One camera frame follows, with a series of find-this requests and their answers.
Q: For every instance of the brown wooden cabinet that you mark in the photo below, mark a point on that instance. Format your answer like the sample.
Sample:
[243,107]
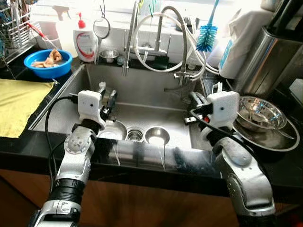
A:
[142,203]

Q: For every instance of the white spray bottle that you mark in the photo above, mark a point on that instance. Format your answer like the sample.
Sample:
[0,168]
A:
[64,23]

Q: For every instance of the small clear bottle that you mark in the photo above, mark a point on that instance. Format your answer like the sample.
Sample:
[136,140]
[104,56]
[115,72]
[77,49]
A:
[101,86]

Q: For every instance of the stainless steel sink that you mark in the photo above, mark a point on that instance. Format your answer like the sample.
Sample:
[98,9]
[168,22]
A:
[142,94]

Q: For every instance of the wide steel bowl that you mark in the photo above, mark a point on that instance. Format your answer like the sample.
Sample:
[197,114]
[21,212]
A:
[260,113]

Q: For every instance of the steel spring faucet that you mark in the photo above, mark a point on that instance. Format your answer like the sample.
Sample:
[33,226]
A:
[129,42]

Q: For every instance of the yellow cloth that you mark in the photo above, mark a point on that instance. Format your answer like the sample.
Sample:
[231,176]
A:
[21,104]

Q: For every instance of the blue plastic bowl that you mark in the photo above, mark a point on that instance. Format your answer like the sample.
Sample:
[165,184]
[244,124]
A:
[47,72]

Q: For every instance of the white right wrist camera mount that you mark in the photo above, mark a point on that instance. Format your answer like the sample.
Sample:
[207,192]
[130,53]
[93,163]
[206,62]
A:
[222,109]

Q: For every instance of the blue bottle brush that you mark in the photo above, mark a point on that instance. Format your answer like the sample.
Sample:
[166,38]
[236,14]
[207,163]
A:
[207,38]

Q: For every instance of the white plastic bag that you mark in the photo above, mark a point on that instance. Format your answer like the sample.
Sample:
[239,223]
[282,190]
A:
[241,38]

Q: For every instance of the white soap bottle red pump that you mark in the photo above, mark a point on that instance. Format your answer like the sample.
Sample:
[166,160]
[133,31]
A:
[85,42]

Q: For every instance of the shallow steel bowl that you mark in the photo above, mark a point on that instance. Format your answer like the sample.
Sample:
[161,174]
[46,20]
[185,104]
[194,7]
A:
[113,131]

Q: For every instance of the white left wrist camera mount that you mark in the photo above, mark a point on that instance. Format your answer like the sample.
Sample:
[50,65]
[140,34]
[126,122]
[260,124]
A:
[90,104]

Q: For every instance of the steel gooseneck faucet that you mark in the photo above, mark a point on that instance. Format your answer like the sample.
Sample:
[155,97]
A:
[183,42]

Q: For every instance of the stainless steel knife holder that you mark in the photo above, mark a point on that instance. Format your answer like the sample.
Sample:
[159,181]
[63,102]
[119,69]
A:
[270,61]

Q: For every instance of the large steel plate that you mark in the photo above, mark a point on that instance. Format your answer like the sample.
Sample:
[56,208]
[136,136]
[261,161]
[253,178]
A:
[274,142]

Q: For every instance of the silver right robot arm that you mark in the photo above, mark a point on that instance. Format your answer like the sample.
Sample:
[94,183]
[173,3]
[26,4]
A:
[241,175]

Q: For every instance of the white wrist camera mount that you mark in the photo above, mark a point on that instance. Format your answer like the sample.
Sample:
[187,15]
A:
[222,109]
[90,104]

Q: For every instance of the black sponge holder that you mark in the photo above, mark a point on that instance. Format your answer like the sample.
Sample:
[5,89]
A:
[161,61]

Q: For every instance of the small steel bowl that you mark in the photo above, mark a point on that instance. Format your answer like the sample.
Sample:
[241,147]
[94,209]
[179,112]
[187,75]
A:
[157,136]

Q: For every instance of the round steel strainer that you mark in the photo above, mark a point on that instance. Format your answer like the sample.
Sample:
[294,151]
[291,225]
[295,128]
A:
[101,28]

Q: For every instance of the steel sink drain strainer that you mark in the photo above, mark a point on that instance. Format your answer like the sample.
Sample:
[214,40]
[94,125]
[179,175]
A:
[135,135]

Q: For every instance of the white plastic tray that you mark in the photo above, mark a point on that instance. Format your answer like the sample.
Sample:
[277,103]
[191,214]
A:
[297,90]

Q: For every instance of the beige raw food pieces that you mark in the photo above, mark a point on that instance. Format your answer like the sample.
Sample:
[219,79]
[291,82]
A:
[49,59]

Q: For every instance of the tiny steel bowl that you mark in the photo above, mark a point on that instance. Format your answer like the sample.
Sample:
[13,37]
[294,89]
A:
[109,54]

